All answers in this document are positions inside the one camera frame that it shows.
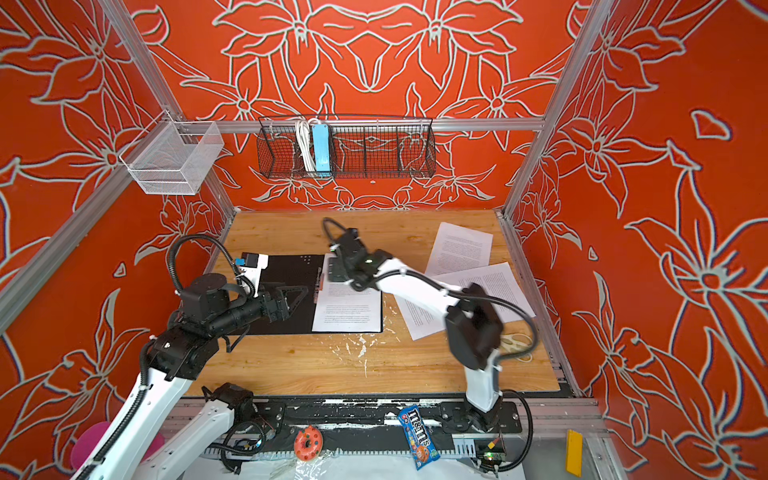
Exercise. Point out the blue folder black inside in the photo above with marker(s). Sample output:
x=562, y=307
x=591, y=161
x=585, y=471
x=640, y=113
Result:
x=315, y=304

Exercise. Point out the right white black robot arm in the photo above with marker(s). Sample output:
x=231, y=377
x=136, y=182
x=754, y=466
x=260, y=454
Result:
x=472, y=324

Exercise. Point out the pink plastic goblet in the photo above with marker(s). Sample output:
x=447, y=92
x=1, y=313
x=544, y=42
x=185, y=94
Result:
x=88, y=441

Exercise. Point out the yellow block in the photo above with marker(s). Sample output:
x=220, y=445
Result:
x=574, y=453

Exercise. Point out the small circuit board with wires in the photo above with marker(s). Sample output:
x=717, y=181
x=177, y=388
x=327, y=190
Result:
x=491, y=455

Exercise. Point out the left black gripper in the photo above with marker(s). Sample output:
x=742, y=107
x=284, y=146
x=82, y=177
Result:
x=274, y=312

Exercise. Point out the clear plastic bin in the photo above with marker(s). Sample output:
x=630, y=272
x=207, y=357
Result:
x=174, y=158

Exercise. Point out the red donut toy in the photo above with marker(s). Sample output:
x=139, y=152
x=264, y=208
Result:
x=308, y=444

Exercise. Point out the white scissors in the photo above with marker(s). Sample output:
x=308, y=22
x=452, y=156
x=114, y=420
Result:
x=519, y=344

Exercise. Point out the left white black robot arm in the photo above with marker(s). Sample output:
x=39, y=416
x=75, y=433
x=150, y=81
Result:
x=215, y=314

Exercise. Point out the black wire basket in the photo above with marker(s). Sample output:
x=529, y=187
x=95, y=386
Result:
x=361, y=147

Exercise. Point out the blue white box in basket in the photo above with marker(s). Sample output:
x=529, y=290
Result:
x=321, y=143

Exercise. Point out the blue m&m's candy bag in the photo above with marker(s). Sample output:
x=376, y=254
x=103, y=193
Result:
x=420, y=443

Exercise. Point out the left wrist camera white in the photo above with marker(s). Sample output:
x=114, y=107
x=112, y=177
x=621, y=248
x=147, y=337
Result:
x=249, y=268

